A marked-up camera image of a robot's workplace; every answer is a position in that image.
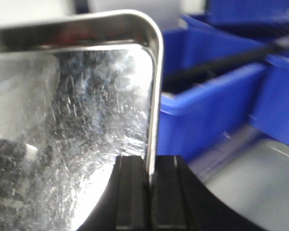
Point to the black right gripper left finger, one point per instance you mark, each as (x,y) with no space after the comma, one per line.
(123,205)

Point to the blue bin back right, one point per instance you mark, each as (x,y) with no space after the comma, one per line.
(193,118)

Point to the silver metal tray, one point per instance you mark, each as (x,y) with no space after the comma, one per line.
(75,93)

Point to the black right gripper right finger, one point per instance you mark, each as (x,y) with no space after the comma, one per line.
(181,202)

